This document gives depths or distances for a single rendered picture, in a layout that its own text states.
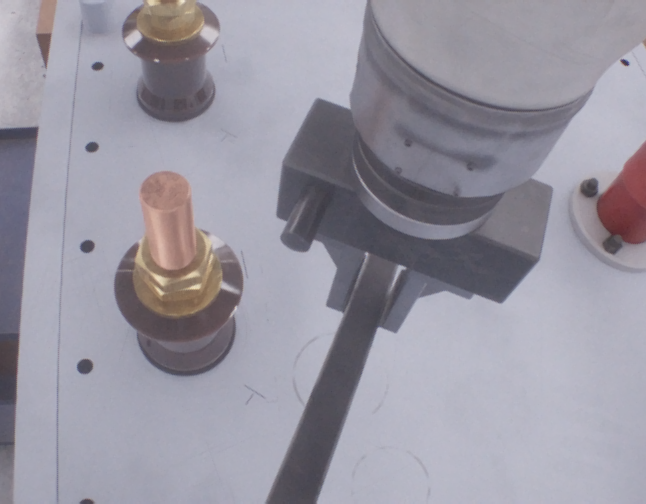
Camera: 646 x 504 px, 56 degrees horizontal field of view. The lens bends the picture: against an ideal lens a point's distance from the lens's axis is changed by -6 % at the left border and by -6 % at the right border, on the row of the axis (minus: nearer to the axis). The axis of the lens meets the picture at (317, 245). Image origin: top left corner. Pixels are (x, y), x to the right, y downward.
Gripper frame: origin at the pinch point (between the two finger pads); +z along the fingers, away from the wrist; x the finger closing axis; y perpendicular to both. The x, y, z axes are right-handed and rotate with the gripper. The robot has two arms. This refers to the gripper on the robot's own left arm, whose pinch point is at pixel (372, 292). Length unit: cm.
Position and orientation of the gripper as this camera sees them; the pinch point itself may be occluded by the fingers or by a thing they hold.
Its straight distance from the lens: 42.2
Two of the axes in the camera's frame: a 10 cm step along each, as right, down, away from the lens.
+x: 9.3, 3.6, -0.8
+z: -1.2, 5.0, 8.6
